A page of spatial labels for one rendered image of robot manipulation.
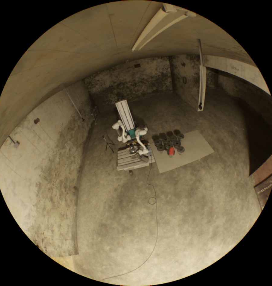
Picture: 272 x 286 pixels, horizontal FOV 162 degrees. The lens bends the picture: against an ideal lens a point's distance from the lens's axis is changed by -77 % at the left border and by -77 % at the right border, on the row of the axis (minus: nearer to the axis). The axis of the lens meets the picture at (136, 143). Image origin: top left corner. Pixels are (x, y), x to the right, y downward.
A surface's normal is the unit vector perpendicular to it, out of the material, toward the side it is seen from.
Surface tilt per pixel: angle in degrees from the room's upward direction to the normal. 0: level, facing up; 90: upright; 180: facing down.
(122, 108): 90
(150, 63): 90
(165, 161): 0
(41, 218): 90
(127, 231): 0
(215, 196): 0
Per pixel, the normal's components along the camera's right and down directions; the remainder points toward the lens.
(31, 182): 0.96, -0.26
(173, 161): -0.24, -0.66
